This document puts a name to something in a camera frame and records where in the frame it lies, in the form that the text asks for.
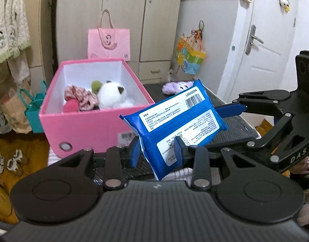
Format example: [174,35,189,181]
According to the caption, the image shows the blue wet wipes pack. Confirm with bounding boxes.
[120,80,228,180]

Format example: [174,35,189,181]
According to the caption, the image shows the white plush toy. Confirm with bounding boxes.
[97,81,135,109]

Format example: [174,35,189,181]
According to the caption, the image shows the pink floral scrunchie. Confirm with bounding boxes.
[64,85,99,111]

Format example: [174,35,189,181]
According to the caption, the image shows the green makeup sponge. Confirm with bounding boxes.
[91,80,102,95]

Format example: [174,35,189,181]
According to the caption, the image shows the pink furry strawberry toy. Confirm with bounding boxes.
[62,98,80,113]

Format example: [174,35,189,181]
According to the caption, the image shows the person's right hand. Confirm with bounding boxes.
[290,157,309,178]

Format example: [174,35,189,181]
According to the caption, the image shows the purple plush toy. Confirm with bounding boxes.
[162,81,193,96]

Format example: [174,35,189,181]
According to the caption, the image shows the white door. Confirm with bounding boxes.
[228,0,297,101]

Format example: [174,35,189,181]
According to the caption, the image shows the pink cardboard storage box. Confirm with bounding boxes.
[39,58,154,158]

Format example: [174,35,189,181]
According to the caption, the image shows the colourful paper gift bag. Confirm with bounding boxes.
[175,28,206,75]

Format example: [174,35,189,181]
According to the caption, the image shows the pink tote bag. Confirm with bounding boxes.
[87,9,131,62]

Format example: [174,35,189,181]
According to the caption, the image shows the teal small gift bag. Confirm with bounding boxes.
[18,80,48,134]

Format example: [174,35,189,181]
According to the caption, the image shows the beige wardrobe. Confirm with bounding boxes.
[54,0,181,84]

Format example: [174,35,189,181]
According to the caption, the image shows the brown paper bag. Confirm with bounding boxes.
[0,88,31,134]

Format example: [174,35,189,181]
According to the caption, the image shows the white plush slippers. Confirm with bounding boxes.
[0,149,29,177]

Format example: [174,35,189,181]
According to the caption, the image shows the cream knitted cardigan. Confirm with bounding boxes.
[0,0,31,88]

